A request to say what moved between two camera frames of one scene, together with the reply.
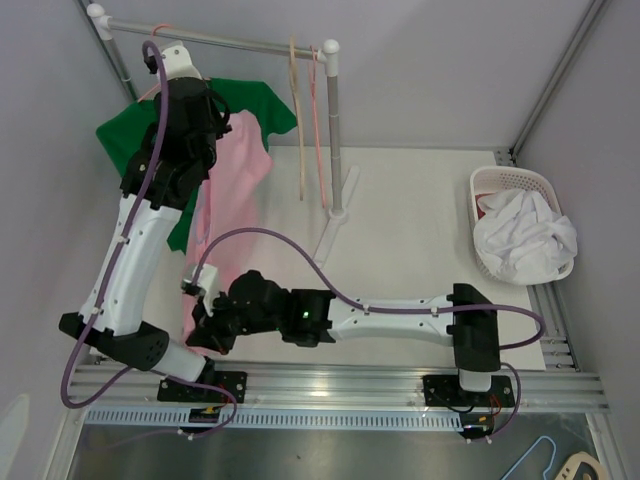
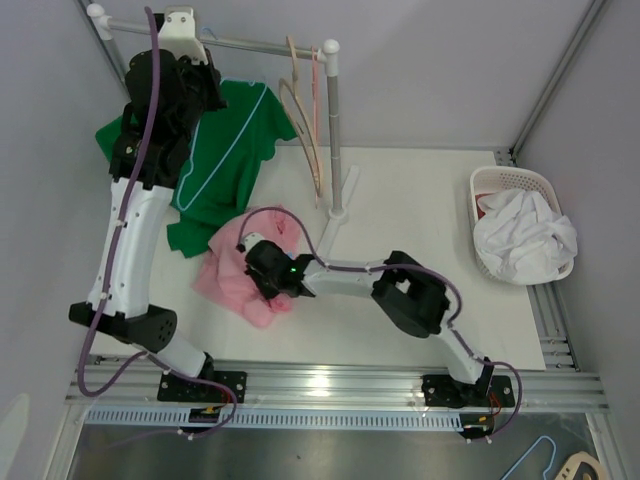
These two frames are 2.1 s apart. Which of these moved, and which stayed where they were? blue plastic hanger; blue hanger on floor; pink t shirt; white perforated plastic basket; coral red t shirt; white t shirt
Moved: blue plastic hanger; pink t shirt
Stayed: blue hanger on floor; white perforated plastic basket; coral red t shirt; white t shirt
